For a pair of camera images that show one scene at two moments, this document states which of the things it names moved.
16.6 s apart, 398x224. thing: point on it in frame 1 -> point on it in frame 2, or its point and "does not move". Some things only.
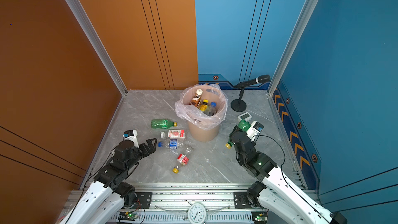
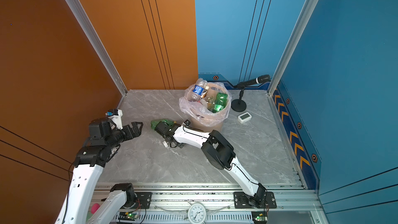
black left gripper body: x=143 y=152 -> x=126 y=134
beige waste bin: x=204 y=106 does not move
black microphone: x=263 y=79 does not move
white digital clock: x=246 y=116 does not move
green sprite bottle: x=243 y=125 -> x=221 y=100
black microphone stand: x=239 y=105 does not move
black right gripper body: x=237 y=132 -> x=175 y=144
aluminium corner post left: x=85 y=22 does not move
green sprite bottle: x=164 y=124 does not move
